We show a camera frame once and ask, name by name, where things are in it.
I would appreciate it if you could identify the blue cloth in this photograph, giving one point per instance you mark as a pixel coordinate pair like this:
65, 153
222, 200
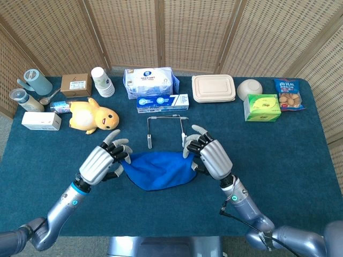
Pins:
158, 168

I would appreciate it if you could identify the stack of paper cups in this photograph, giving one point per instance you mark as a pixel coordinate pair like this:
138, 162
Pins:
100, 80

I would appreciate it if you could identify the white cardboard box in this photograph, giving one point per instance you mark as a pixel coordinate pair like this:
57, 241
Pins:
40, 120

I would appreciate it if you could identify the brown cardboard box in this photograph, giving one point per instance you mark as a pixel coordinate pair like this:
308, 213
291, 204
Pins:
76, 85

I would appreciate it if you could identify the beige bottle with clear cap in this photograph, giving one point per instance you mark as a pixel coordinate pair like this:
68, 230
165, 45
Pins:
29, 103

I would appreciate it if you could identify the grey-blue mug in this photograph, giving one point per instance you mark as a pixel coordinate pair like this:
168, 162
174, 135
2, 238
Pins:
40, 83

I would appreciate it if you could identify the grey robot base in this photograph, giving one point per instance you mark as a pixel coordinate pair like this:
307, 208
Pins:
160, 247

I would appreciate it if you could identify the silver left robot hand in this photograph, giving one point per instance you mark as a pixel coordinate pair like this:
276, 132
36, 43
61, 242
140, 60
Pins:
96, 163

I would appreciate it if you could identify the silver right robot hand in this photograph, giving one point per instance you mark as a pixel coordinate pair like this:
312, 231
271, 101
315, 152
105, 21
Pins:
214, 158

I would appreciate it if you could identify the yellow plush toy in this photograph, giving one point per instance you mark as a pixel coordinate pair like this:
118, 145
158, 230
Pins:
83, 115

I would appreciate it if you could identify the blue biscuit snack bag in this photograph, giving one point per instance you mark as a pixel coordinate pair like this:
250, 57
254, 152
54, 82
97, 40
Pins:
289, 99

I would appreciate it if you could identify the green tissue pack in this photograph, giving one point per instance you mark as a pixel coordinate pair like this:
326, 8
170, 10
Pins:
261, 107

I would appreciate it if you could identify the white blue tissue pack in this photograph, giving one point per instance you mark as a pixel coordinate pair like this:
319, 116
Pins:
147, 80

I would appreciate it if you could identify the white bowl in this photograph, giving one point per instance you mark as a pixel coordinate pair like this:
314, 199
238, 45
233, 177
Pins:
249, 87

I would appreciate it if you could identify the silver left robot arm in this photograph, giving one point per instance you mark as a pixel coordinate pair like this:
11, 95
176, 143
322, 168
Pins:
59, 208

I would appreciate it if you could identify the beige lidded food container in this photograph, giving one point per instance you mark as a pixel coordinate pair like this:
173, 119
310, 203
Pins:
213, 87

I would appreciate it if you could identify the metal spoon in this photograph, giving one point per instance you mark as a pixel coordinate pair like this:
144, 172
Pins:
44, 101

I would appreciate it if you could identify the woven folding screen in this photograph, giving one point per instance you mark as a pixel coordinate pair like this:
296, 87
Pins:
187, 32

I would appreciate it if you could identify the small blue-labelled plastic bottle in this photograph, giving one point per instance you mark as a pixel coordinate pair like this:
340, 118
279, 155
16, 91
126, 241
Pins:
60, 107

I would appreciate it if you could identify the blue white toothpaste box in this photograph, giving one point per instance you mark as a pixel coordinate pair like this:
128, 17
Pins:
160, 103

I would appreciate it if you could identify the teal table cloth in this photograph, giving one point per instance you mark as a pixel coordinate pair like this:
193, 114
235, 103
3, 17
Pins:
268, 160

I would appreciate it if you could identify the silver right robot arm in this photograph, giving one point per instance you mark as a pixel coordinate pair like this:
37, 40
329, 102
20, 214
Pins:
246, 206

